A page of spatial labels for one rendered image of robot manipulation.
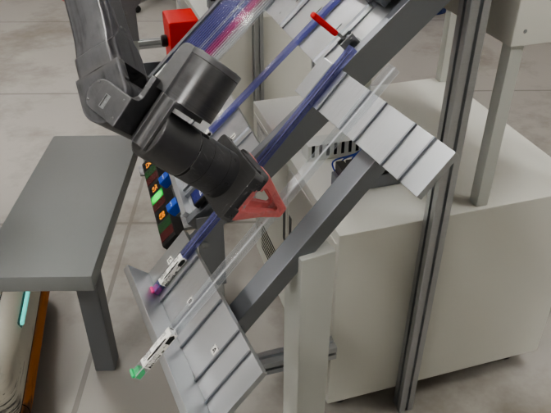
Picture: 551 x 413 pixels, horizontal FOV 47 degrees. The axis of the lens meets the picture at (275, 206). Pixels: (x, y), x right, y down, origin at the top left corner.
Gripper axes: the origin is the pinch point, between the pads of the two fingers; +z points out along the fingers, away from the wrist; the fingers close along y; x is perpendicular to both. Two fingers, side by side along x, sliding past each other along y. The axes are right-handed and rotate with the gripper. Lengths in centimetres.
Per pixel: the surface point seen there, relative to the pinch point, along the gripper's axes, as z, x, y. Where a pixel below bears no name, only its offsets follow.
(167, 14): 33, -3, 145
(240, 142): 20.7, 3.1, 45.3
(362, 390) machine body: 92, 39, 33
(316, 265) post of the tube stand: 20.1, 6.4, 7.4
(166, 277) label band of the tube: 9.4, 24.5, 21.1
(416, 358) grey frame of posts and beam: 92, 21, 28
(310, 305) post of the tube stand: 25.0, 12.7, 7.5
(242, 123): 21, 0, 50
